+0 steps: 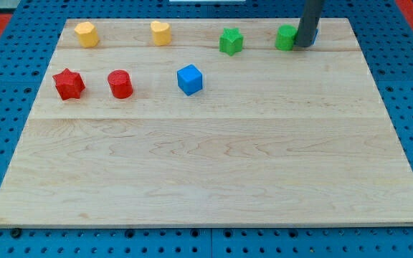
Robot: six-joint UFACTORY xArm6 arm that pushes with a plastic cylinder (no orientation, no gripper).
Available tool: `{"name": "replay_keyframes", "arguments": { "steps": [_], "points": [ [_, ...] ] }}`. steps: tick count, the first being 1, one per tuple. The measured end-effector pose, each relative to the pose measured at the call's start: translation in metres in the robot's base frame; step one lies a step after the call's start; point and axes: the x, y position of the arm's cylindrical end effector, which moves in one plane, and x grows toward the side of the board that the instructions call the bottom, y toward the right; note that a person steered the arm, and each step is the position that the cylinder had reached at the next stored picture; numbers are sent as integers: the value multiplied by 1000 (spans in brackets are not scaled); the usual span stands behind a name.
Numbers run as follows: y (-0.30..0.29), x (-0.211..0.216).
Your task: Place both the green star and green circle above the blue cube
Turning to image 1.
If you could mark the blue cube block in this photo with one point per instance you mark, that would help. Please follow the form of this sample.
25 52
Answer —
189 79

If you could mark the green star block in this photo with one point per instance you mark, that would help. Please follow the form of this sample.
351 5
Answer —
231 41

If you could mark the red star block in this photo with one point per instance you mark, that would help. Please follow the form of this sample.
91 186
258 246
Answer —
68 84

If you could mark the light wooden board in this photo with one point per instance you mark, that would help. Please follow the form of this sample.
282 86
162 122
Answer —
273 140

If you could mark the red cylinder block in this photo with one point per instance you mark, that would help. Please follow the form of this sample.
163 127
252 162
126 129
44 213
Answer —
120 84

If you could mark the yellow heart block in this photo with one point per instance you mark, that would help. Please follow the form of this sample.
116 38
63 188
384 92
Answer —
161 33

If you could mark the green cylinder block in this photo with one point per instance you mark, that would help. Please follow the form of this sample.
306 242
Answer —
285 37

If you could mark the blue block behind rod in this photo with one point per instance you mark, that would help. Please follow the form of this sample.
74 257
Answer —
315 36

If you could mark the yellow hexagon block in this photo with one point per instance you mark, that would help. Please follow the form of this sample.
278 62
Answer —
87 34

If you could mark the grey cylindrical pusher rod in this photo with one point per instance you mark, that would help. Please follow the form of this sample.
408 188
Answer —
308 24

